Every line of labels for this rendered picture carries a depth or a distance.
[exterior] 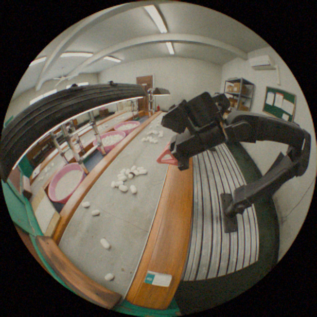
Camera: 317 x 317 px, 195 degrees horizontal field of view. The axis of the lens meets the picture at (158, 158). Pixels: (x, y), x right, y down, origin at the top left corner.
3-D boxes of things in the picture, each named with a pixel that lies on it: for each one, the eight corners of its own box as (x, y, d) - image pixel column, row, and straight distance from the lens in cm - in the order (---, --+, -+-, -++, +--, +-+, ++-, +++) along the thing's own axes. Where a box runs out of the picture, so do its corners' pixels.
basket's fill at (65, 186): (94, 180, 58) (89, 174, 54) (71, 213, 56) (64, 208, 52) (75, 171, 75) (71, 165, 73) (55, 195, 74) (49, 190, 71)
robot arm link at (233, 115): (230, 112, 19) (315, 137, 38) (225, 108, 28) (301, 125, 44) (225, 167, 24) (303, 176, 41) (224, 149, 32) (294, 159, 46)
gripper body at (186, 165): (169, 154, 21) (198, 139, 19) (174, 135, 30) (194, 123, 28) (182, 171, 24) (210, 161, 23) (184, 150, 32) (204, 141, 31)
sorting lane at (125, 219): (180, 115, 159) (180, 113, 159) (125, 297, 42) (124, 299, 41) (162, 113, 163) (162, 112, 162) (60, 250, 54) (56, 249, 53)
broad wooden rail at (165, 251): (186, 124, 163) (188, 113, 158) (163, 291, 55) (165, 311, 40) (179, 123, 163) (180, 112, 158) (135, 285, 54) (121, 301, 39)
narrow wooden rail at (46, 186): (144, 116, 173) (144, 110, 171) (45, 216, 81) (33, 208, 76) (141, 116, 176) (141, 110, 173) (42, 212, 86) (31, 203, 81)
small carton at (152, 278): (171, 275, 31) (172, 277, 29) (168, 284, 32) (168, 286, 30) (147, 270, 31) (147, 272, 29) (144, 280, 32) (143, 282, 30)
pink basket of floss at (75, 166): (92, 168, 68) (85, 157, 63) (91, 204, 51) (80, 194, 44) (62, 179, 81) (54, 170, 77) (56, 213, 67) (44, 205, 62)
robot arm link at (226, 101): (192, 106, 64) (228, 91, 79) (187, 104, 72) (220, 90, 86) (198, 122, 69) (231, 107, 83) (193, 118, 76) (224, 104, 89)
